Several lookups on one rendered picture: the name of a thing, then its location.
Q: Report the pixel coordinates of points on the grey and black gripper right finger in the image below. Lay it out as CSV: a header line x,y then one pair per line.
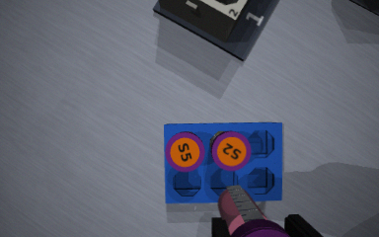
x,y
296,226

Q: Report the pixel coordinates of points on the blue tube rack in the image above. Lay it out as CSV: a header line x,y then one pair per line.
x,y
265,171

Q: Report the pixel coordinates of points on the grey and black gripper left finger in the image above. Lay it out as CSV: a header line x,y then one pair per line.
x,y
219,227

